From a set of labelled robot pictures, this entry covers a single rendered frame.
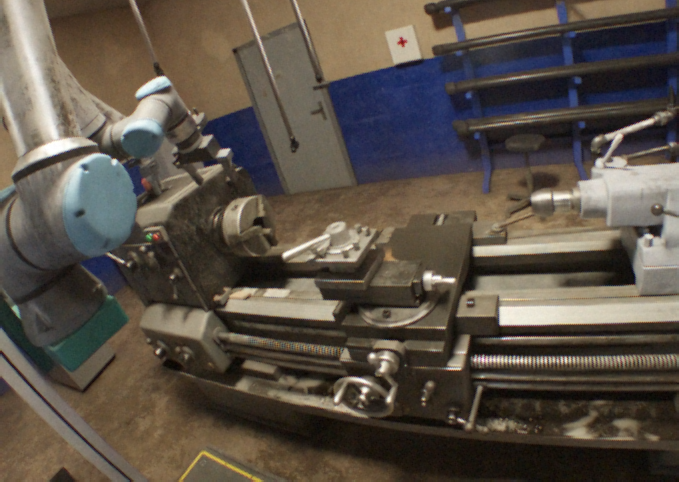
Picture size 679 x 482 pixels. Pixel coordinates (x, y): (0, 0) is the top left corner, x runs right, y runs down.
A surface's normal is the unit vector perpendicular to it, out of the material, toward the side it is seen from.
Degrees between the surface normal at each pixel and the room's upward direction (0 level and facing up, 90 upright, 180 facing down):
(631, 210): 90
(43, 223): 80
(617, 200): 86
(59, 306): 70
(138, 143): 114
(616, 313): 36
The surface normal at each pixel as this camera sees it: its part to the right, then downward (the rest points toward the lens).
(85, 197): 0.98, -0.15
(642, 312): -0.47, -0.39
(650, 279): -0.39, 0.52
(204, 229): 0.87, -0.06
